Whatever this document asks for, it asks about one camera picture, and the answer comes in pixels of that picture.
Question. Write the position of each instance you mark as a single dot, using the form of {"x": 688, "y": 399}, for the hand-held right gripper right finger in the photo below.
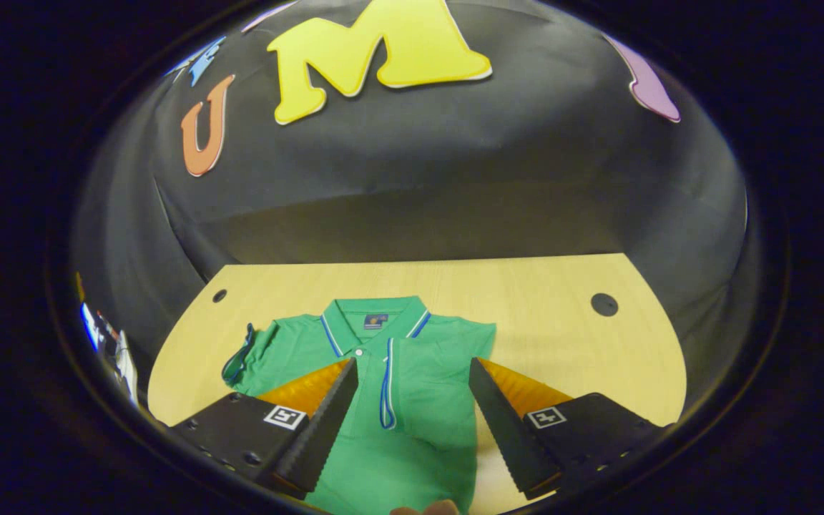
{"x": 505, "y": 436}

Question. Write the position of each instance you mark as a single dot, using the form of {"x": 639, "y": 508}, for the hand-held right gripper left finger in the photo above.
{"x": 326, "y": 429}

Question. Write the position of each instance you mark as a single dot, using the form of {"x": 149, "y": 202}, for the green T-shirt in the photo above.
{"x": 426, "y": 372}

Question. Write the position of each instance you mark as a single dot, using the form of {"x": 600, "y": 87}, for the black backdrop cloth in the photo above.
{"x": 455, "y": 179}

